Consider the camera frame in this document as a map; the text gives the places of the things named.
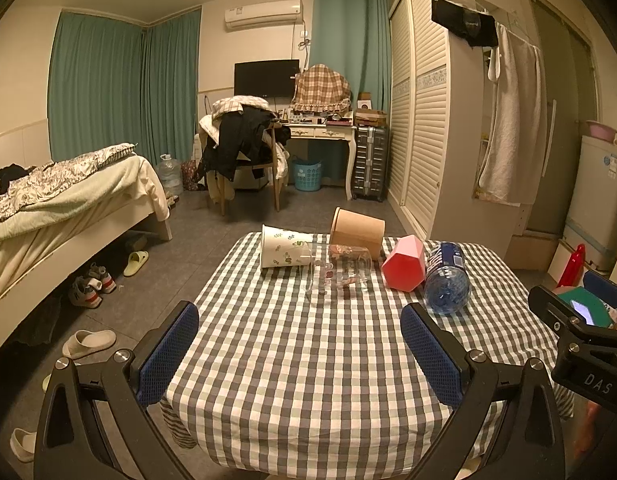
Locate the blue plastic water bottle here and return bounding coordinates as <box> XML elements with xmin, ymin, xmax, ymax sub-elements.
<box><xmin>424</xmin><ymin>242</ymin><xmax>471</xmax><ymax>315</ymax></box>

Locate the red hexagonal cup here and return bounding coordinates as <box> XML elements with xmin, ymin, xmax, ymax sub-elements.
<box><xmin>382</xmin><ymin>235</ymin><xmax>425</xmax><ymax>292</ymax></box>

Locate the brown paper cup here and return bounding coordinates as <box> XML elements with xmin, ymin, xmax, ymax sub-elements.
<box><xmin>329</xmin><ymin>207</ymin><xmax>385</xmax><ymax>260</ymax></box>

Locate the white printed paper cup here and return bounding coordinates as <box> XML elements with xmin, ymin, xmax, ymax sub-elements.
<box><xmin>260</xmin><ymin>226</ymin><xmax>313</xmax><ymax>269</ymax></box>

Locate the green stool cushion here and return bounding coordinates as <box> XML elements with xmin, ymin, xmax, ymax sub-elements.
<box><xmin>558</xmin><ymin>287</ymin><xmax>613</xmax><ymax>328</ymax></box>

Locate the smartphone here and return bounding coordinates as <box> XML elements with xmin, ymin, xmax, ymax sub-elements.
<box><xmin>571</xmin><ymin>300</ymin><xmax>595</xmax><ymax>325</ymax></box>

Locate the white slipper at edge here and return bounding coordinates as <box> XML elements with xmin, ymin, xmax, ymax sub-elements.
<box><xmin>9</xmin><ymin>428</ymin><xmax>36</xmax><ymax>464</ymax></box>

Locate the red bottle on floor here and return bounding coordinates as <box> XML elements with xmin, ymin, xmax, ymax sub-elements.
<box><xmin>558</xmin><ymin>244</ymin><xmax>586</xmax><ymax>287</ymax></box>

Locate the sneaker with red trim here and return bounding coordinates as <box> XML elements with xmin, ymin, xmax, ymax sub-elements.
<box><xmin>68</xmin><ymin>276</ymin><xmax>102</xmax><ymax>309</ymax></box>

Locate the white refrigerator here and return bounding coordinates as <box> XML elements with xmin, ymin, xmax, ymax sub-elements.
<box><xmin>563</xmin><ymin>136</ymin><xmax>617</xmax><ymax>272</ymax></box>

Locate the green slipper under bed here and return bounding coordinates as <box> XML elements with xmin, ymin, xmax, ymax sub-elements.
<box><xmin>123</xmin><ymin>250</ymin><xmax>150</xmax><ymax>278</ymax></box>

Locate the hanging white towel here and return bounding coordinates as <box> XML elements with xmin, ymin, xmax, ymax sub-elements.
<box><xmin>477</xmin><ymin>24</ymin><xmax>548</xmax><ymax>205</ymax></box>

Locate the checkered tablecloth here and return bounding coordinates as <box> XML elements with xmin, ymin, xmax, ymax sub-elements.
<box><xmin>158</xmin><ymin>231</ymin><xmax>575</xmax><ymax>472</ymax></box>

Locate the pink basin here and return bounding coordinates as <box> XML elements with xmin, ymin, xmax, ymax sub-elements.
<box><xmin>586</xmin><ymin>120</ymin><xmax>617</xmax><ymax>143</ymax></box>

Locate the patterned bed quilt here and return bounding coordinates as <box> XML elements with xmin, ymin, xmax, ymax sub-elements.
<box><xmin>0</xmin><ymin>143</ymin><xmax>135</xmax><ymax>223</ymax></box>

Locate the large clear water jug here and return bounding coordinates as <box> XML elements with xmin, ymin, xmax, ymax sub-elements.
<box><xmin>158</xmin><ymin>154</ymin><xmax>184</xmax><ymax>196</ymax></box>

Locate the dark suitcase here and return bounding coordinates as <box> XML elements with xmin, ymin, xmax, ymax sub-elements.
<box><xmin>351</xmin><ymin>126</ymin><xmax>389</xmax><ymax>202</ymax></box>

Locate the white louvered wardrobe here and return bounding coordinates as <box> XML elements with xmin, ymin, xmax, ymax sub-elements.
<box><xmin>387</xmin><ymin>0</ymin><xmax>529</xmax><ymax>255</ymax></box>

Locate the blue laundry basket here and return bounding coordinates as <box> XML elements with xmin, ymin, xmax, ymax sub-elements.
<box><xmin>292</xmin><ymin>158</ymin><xmax>322</xmax><ymax>192</ymax></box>

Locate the wooden chair with clothes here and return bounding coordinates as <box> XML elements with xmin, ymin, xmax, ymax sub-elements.
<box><xmin>196</xmin><ymin>96</ymin><xmax>291</xmax><ymax>211</ymax></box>

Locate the green left curtain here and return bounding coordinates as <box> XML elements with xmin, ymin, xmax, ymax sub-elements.
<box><xmin>47</xmin><ymin>10</ymin><xmax>201</xmax><ymax>165</ymax></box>

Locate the black hanging garment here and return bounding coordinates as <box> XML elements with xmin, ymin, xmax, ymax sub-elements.
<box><xmin>431</xmin><ymin>0</ymin><xmax>499</xmax><ymax>48</ymax></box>

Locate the white desk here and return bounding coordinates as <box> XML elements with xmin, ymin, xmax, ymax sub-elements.
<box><xmin>282</xmin><ymin>121</ymin><xmax>358</xmax><ymax>202</ymax></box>

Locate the plaid cloth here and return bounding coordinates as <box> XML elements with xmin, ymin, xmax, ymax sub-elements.
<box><xmin>292</xmin><ymin>64</ymin><xmax>351</xmax><ymax>114</ymax></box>

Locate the black television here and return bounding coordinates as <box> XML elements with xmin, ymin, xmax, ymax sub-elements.
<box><xmin>234</xmin><ymin>60</ymin><xmax>300</xmax><ymax>98</ymax></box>

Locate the green window curtain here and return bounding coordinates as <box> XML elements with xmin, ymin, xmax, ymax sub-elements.
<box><xmin>308</xmin><ymin>0</ymin><xmax>391</xmax><ymax>112</ymax></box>

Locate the white air conditioner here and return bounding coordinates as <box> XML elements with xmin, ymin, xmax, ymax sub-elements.
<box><xmin>224</xmin><ymin>0</ymin><xmax>304</xmax><ymax>30</ymax></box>

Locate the bed with white frame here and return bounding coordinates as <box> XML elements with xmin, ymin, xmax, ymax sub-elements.
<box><xmin>0</xmin><ymin>155</ymin><xmax>173</xmax><ymax>347</ymax></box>

